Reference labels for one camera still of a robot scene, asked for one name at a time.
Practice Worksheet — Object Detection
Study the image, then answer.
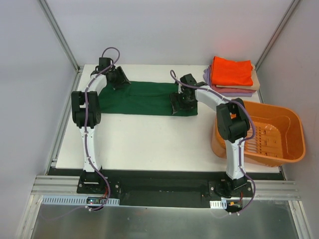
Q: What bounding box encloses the dark green t shirt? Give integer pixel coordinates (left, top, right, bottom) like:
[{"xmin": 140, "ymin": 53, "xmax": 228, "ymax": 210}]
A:
[{"xmin": 98, "ymin": 81, "xmax": 198, "ymax": 117}]

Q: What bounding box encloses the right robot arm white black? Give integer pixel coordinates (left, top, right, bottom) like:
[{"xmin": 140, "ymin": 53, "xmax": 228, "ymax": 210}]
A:
[{"xmin": 169, "ymin": 70, "xmax": 251, "ymax": 198}]

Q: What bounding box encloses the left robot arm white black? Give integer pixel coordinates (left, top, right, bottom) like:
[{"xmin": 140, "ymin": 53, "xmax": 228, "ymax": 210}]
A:
[{"xmin": 71, "ymin": 57, "xmax": 131, "ymax": 194}]

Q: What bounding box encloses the folded lavender t shirt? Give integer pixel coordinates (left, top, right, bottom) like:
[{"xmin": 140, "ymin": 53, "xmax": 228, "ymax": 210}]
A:
[{"xmin": 203, "ymin": 65, "xmax": 256, "ymax": 97}]

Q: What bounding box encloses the folded pink t shirt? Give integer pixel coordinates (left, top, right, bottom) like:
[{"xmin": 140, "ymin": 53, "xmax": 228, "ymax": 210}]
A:
[{"xmin": 203, "ymin": 64, "xmax": 260, "ymax": 97}]

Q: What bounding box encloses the folded orange t shirt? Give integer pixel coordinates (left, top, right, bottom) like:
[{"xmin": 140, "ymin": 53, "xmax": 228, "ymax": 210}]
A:
[{"xmin": 210, "ymin": 56, "xmax": 253, "ymax": 86}]

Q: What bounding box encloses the folded beige t shirt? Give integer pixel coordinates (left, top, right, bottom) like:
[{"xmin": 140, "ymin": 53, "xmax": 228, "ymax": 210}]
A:
[{"xmin": 216, "ymin": 64, "xmax": 260, "ymax": 91}]

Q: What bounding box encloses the orange plastic basket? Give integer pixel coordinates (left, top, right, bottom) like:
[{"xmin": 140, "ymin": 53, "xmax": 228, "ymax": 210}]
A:
[{"xmin": 211, "ymin": 100, "xmax": 306, "ymax": 167}]

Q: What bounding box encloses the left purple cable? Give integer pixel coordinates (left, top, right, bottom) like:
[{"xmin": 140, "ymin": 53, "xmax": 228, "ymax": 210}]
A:
[{"xmin": 83, "ymin": 46, "xmax": 122, "ymax": 212}]

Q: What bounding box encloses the purple cable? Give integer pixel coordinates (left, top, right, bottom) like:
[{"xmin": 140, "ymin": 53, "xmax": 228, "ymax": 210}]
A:
[
  {"xmin": 83, "ymin": 46, "xmax": 122, "ymax": 212},
  {"xmin": 169, "ymin": 69, "xmax": 257, "ymax": 215}
]

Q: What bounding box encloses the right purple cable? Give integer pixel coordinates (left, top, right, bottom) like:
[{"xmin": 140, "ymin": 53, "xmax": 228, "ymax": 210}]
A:
[{"xmin": 169, "ymin": 69, "xmax": 257, "ymax": 215}]

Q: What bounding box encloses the left aluminium frame post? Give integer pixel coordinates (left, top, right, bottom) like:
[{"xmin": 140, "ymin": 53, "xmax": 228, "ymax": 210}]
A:
[{"xmin": 37, "ymin": 0, "xmax": 81, "ymax": 73}]

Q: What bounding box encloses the aluminium frame post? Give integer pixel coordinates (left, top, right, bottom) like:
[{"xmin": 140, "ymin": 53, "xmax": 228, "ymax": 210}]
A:
[
  {"xmin": 255, "ymin": 0, "xmax": 302, "ymax": 71},
  {"xmin": 37, "ymin": 0, "xmax": 81, "ymax": 73}
]

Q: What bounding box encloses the right aluminium frame post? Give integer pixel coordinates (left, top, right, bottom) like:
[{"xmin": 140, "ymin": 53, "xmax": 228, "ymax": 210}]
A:
[{"xmin": 255, "ymin": 0, "xmax": 302, "ymax": 71}]

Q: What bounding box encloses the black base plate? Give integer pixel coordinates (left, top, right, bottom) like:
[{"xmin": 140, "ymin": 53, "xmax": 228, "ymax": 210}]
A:
[{"xmin": 76, "ymin": 170, "xmax": 253, "ymax": 208}]

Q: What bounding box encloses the right white cable duct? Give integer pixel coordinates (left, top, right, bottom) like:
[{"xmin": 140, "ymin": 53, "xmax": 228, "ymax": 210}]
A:
[{"xmin": 209, "ymin": 200, "xmax": 227, "ymax": 210}]

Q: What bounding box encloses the white cable duct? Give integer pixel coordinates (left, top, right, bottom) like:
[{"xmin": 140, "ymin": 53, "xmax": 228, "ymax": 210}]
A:
[
  {"xmin": 209, "ymin": 200, "xmax": 227, "ymax": 210},
  {"xmin": 42, "ymin": 196, "xmax": 120, "ymax": 207}
]

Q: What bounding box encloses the aluminium front rail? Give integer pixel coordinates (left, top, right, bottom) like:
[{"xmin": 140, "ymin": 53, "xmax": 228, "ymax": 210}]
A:
[{"xmin": 31, "ymin": 175, "xmax": 301, "ymax": 201}]

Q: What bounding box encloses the left white cable duct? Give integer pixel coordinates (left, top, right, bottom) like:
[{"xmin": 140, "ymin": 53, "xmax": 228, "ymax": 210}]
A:
[{"xmin": 42, "ymin": 196, "xmax": 120, "ymax": 207}]

